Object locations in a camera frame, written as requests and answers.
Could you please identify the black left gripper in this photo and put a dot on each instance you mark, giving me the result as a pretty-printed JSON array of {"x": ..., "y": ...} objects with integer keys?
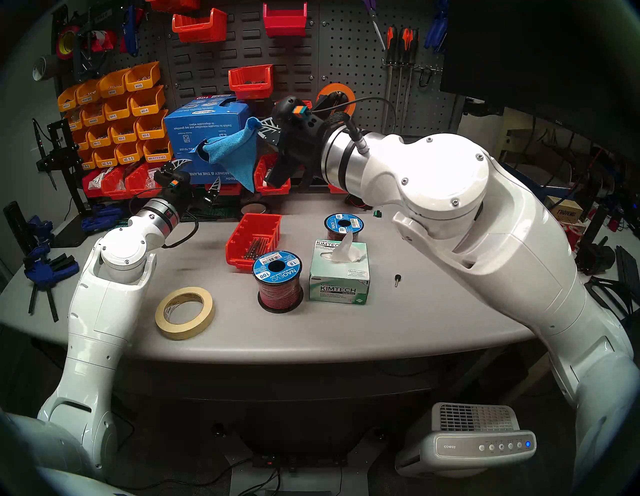
[{"x": 192, "y": 190}]

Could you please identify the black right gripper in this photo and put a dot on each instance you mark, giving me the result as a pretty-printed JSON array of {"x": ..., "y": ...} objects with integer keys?
[{"x": 295, "y": 155}]

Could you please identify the blue microfiber shop towel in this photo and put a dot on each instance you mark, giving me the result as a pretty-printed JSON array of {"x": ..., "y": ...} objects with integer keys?
[{"x": 235, "y": 150}]

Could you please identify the blue cardboard wipes box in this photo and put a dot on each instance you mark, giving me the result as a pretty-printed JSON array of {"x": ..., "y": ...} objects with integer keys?
[{"x": 200, "y": 120}]

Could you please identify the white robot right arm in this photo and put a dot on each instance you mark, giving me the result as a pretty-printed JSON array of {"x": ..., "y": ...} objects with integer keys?
[{"x": 475, "y": 225}]

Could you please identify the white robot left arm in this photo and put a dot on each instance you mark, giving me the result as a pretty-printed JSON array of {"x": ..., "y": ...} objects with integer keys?
[{"x": 105, "y": 310}]

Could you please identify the yellow bin labelled M4 HEX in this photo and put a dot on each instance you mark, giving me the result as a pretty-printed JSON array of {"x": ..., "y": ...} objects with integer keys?
[{"x": 157, "y": 150}]

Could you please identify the red bin with markers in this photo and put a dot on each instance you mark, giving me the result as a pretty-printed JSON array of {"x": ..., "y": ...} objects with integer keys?
[{"x": 265, "y": 182}]

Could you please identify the black tape roll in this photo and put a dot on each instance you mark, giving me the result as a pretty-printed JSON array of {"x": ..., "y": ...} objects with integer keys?
[{"x": 255, "y": 206}]

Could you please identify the yellow bin labelled M3-6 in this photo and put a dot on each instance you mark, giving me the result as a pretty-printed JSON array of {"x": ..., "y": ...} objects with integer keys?
[{"x": 151, "y": 127}]

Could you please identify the yellow bin labelled M2.5-5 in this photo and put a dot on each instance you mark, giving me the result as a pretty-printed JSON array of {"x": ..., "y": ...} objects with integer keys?
[{"x": 129, "y": 154}]

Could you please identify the red bin with nails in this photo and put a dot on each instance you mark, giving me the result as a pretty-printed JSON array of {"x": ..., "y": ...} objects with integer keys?
[{"x": 252, "y": 225}]

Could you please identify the orange tape roll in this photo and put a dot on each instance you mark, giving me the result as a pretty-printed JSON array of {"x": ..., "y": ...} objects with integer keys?
[{"x": 350, "y": 102}]

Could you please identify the yellow bin labelled M3-8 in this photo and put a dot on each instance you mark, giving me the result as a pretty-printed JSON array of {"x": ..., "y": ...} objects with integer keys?
[{"x": 124, "y": 131}]

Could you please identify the red bin with connectors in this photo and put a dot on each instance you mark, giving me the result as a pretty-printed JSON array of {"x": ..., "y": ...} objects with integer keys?
[{"x": 337, "y": 189}]

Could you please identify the yellow bin labelled M3-4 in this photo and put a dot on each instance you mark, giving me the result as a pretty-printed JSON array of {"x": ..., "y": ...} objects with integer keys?
[{"x": 147, "y": 102}]

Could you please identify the pile of metal nails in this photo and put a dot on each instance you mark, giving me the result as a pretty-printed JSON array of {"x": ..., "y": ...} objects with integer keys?
[{"x": 255, "y": 247}]

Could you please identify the yellow bin labelled M2.5-6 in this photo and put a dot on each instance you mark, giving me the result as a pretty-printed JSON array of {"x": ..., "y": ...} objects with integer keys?
[{"x": 105, "y": 157}]

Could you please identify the clear plastic parts bag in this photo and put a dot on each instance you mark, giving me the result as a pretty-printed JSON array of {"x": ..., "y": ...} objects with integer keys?
[{"x": 100, "y": 176}]

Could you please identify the dark grey pegboard panel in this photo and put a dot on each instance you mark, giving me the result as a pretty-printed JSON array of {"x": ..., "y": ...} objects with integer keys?
[{"x": 345, "y": 60}]

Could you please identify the blue hand clamp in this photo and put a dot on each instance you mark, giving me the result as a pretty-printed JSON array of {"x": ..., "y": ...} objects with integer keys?
[{"x": 102, "y": 217}]

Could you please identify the yellow bin labelled M4-6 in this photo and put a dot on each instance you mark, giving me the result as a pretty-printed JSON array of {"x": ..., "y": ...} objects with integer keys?
[{"x": 117, "y": 107}]

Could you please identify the yellow bin labelled M3-12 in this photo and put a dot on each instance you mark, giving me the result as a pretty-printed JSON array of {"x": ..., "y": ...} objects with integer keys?
[{"x": 99, "y": 136}]

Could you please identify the yellow bin labelled M3X6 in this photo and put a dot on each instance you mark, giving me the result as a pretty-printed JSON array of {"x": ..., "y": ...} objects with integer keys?
[{"x": 144, "y": 76}]

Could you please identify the small yellow parts bin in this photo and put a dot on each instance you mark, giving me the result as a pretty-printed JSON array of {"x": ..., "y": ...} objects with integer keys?
[
  {"x": 66, "y": 99},
  {"x": 80, "y": 141},
  {"x": 86, "y": 161},
  {"x": 75, "y": 120}
]

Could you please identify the yellow bin labelled M4X8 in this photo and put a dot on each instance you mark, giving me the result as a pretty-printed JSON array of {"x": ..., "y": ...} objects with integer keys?
[{"x": 93, "y": 115}]

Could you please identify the black soldering stand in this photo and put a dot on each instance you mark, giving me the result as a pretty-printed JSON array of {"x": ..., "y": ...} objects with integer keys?
[{"x": 62, "y": 152}]

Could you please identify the yellow bin labelled M3X8 BAD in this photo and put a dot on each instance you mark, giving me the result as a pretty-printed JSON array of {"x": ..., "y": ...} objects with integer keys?
[{"x": 89, "y": 91}]

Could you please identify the beige masking tape roll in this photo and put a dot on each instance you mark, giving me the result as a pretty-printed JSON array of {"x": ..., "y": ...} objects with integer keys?
[{"x": 170, "y": 327}]

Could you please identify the black carabiner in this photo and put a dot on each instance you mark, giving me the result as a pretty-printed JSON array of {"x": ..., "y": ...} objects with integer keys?
[{"x": 424, "y": 77}]

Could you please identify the green Kimtech tissue box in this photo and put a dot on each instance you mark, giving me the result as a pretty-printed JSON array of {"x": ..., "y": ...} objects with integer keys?
[{"x": 340, "y": 280}]

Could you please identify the red white tape roll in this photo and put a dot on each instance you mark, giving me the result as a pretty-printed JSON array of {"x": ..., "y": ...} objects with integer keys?
[{"x": 102, "y": 40}]

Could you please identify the blue black bar clamp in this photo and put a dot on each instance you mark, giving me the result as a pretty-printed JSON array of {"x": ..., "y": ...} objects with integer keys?
[
  {"x": 37, "y": 275},
  {"x": 60, "y": 267}
]

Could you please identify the red yellow tape roll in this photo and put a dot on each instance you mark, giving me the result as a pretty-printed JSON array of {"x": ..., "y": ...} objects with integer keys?
[{"x": 65, "y": 42}]

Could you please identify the blue spring clamp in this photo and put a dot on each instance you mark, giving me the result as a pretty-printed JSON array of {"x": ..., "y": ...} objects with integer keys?
[
  {"x": 432, "y": 35},
  {"x": 442, "y": 15}
]

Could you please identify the black computer monitor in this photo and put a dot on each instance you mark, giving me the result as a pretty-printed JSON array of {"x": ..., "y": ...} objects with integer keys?
[{"x": 540, "y": 65}]

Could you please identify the brown cardboard box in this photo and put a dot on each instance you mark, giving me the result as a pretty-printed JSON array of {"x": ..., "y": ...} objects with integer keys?
[{"x": 562, "y": 207}]

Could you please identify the black power strip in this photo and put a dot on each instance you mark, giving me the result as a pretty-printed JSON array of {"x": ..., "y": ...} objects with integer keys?
[{"x": 300, "y": 461}]

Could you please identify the grey robot torso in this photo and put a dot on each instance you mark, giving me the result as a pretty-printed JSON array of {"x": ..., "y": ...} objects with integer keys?
[{"x": 20, "y": 450}]

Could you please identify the black desk device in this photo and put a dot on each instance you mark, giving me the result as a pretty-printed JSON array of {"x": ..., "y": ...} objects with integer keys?
[{"x": 595, "y": 255}]

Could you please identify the white Coway air purifier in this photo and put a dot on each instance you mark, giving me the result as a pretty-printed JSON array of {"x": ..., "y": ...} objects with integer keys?
[{"x": 465, "y": 440}]

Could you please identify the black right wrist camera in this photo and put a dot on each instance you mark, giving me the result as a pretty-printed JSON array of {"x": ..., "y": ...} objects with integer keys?
[{"x": 290, "y": 112}]

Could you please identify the orange-red wall bin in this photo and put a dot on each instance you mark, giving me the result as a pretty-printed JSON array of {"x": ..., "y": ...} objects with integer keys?
[
  {"x": 200, "y": 27},
  {"x": 172, "y": 4},
  {"x": 251, "y": 82}
]

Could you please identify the crimson wall bin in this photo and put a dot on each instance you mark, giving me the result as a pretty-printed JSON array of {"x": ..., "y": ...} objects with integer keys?
[{"x": 285, "y": 20}]

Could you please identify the grey duct tape roll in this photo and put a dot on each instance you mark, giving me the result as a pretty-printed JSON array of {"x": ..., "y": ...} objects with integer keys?
[{"x": 42, "y": 67}]

